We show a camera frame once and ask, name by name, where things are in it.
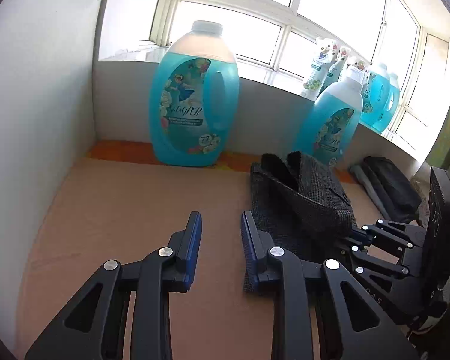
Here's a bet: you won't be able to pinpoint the blue detergent jug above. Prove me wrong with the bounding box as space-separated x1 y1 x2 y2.
292 66 363 167
148 20 240 167

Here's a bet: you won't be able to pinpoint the left blue detergent jug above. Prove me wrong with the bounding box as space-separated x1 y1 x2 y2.
148 20 240 167

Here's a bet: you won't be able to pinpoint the dark grey folded garment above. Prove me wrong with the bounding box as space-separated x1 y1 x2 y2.
359 163 416 224

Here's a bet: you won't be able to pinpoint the grey tweed short pants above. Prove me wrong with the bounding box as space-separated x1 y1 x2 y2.
240 151 356 293

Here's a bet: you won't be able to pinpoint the detergent refill pouch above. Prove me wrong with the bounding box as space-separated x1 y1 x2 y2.
322 46 349 90
303 39 335 101

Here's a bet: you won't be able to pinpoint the black folded garment top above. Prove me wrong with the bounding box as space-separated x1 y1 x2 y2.
361 156 422 219

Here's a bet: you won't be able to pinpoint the middle blue detergent jug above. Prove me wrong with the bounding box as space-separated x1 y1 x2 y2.
292 66 363 167

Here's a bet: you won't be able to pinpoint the blue jug on sill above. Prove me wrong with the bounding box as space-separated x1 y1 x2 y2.
361 63 391 128
372 73 401 133

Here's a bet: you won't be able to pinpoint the light grey folded garment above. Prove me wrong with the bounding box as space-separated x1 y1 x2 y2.
348 164 374 195

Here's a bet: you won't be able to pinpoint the far blue jug on sill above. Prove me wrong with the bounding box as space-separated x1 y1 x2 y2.
372 73 401 133

